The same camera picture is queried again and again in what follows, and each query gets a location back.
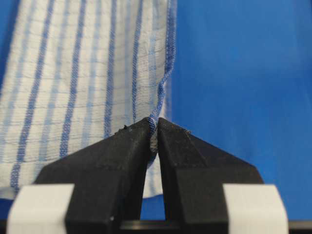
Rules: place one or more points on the blue table cloth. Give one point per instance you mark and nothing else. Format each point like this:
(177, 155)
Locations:
(242, 81)

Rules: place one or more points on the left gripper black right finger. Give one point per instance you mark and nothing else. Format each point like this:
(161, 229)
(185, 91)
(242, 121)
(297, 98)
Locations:
(209, 191)

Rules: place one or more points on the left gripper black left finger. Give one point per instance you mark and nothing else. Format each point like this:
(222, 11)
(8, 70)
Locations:
(89, 191)

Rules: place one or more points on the white blue-striped towel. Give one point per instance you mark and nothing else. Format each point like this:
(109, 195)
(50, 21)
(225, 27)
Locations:
(76, 71)

